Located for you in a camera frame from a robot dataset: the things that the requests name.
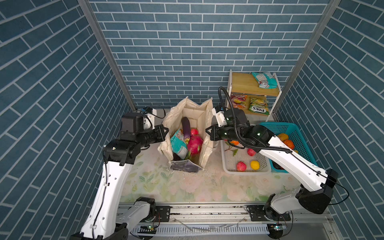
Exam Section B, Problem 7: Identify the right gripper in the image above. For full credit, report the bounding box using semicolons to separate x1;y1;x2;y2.
204;122;242;143

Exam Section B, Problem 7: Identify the beige canvas grocery bag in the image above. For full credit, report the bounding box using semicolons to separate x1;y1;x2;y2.
158;97;214;173

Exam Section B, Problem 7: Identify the red apple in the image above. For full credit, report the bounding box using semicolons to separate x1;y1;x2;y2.
236;162;247;172
191;128;199;136
247;149;256;157

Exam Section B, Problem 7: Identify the pink dragon fruit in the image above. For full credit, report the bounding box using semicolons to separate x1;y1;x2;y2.
186;135;204;160

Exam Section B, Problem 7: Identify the purple eggplant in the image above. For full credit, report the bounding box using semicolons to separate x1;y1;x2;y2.
181;117;191;143

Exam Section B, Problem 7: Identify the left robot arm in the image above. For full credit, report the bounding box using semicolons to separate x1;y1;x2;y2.
70;107;169;240

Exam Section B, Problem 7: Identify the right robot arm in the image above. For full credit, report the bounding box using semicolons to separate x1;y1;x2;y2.
206;106;338;221

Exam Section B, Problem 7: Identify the red yellow snack bag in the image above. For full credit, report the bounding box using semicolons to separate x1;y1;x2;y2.
231;94;247;109

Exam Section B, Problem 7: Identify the green Fox's candy bag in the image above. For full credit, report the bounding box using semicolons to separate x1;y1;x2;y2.
249;97;270;115

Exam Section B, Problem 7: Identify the teal snack bag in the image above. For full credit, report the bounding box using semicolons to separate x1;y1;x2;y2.
251;72;278;89

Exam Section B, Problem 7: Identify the green leaf twig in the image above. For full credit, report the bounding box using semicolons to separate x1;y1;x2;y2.
225;142;239;156

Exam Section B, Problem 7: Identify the white plastic basket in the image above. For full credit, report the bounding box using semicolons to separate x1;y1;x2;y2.
220;141;272;176

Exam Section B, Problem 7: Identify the white wooden shelf rack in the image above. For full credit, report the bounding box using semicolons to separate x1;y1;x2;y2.
227;69;282;122

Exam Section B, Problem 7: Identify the yellow lemon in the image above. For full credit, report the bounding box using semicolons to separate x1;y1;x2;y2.
250;161;260;171

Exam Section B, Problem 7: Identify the yellow mango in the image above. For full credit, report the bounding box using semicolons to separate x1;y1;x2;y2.
278;133;289;142

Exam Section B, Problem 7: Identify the teal plastic basket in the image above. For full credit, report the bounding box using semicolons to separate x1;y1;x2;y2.
260;122;318;166

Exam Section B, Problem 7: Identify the orange pumpkin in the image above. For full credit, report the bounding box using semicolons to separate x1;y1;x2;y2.
283;139;295;150

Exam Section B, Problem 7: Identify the aluminium rail base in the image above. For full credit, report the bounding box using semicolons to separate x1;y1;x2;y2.
77;201;343;240

